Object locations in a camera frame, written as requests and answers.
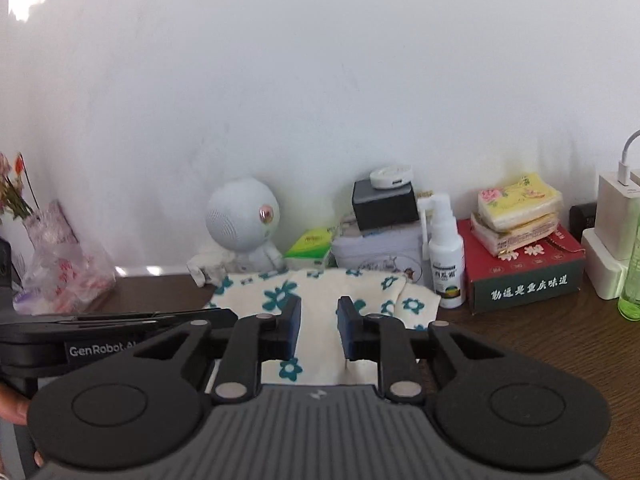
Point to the small black device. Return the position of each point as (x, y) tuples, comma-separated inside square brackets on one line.
[(584, 220)]

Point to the white charger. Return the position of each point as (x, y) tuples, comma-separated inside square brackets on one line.
[(617, 215)]

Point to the person's left hand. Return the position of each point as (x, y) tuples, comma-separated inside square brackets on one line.
[(12, 405)]

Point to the artificial flowers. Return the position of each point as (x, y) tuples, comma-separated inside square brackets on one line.
[(12, 190)]

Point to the green liquid bottle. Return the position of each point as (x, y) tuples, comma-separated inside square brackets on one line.
[(631, 290)]

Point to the white tin with black box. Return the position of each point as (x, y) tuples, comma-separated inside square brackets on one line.
[(380, 255)]

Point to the white robot-shaped speaker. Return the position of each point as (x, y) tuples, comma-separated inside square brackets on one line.
[(240, 220)]

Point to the red and dark cardboard box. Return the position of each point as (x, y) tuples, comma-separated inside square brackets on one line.
[(525, 280)]

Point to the white power strip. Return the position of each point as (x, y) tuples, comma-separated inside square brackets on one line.
[(605, 270)]

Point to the yellow tissue pack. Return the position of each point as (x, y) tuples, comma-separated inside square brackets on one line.
[(520, 200), (515, 240)]

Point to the cream garment with teal flowers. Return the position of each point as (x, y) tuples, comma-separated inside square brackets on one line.
[(320, 290)]

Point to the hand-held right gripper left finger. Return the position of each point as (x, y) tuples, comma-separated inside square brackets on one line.
[(295, 325)]

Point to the white spray bottle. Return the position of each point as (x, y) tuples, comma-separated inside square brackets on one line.
[(446, 260)]

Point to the green and white box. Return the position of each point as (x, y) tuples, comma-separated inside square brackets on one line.
[(310, 247)]

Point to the black box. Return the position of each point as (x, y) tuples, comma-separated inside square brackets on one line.
[(385, 207)]

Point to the white round device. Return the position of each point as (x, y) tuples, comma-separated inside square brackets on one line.
[(392, 176)]

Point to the clear plastic bag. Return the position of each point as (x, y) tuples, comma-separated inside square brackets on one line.
[(70, 280)]

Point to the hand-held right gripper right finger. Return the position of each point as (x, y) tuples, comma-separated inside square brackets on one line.
[(345, 327)]

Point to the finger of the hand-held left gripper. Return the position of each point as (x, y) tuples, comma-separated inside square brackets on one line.
[(150, 317)]

